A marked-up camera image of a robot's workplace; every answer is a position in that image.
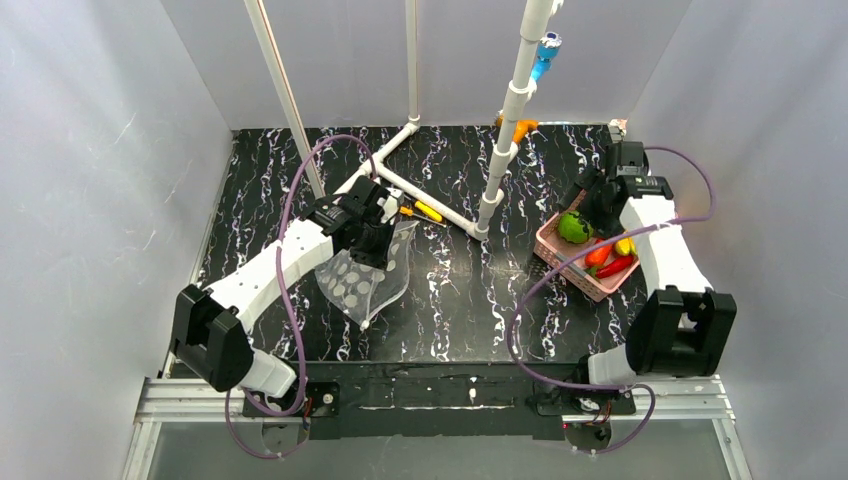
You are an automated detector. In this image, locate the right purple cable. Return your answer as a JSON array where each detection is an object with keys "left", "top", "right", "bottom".
[{"left": 506, "top": 146, "right": 718, "bottom": 456}]

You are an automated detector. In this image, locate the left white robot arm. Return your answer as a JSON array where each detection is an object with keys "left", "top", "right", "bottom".
[{"left": 170, "top": 177, "right": 403, "bottom": 398}]

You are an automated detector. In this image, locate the orange object at back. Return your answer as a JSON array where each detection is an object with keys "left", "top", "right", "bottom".
[{"left": 495, "top": 112, "right": 539, "bottom": 145}]

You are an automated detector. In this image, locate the purple cable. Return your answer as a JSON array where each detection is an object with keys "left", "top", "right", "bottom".
[
  {"left": 223, "top": 134, "right": 379, "bottom": 461},
  {"left": 506, "top": 146, "right": 718, "bottom": 456}
]

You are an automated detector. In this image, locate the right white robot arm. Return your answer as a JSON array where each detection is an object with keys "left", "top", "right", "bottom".
[{"left": 572, "top": 141, "right": 737, "bottom": 386}]

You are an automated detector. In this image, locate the orange toy carrot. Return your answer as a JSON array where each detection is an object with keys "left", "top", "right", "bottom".
[{"left": 584, "top": 244, "right": 614, "bottom": 268}]

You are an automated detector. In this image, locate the clear polka dot zip bag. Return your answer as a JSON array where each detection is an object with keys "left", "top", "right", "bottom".
[{"left": 314, "top": 221, "right": 419, "bottom": 330}]

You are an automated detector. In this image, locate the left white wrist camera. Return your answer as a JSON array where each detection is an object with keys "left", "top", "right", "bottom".
[{"left": 378, "top": 188, "right": 404, "bottom": 223}]

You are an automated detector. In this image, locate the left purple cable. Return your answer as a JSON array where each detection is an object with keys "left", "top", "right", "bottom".
[{"left": 223, "top": 134, "right": 379, "bottom": 461}]

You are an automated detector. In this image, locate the yellow toy banana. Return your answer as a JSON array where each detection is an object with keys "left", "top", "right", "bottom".
[{"left": 614, "top": 237, "right": 637, "bottom": 257}]

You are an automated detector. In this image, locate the orange handled screwdriver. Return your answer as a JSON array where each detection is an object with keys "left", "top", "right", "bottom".
[{"left": 399, "top": 206, "right": 445, "bottom": 227}]

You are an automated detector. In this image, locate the white pvc pipe frame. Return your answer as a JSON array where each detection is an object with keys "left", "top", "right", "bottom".
[{"left": 244, "top": 1, "right": 563, "bottom": 241}]

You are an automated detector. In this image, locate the green toy watermelon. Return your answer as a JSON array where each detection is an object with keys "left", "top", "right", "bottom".
[{"left": 557, "top": 210, "right": 594, "bottom": 245}]

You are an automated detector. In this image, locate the blue hanging bottle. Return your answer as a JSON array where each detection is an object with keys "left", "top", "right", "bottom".
[{"left": 530, "top": 32, "right": 563, "bottom": 83}]

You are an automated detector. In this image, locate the yellow handled screwdriver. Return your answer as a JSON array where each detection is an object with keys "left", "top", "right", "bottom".
[{"left": 405, "top": 194, "right": 444, "bottom": 222}]

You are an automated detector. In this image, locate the red toy chili pepper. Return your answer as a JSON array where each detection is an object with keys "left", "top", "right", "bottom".
[{"left": 594, "top": 255, "right": 636, "bottom": 279}]

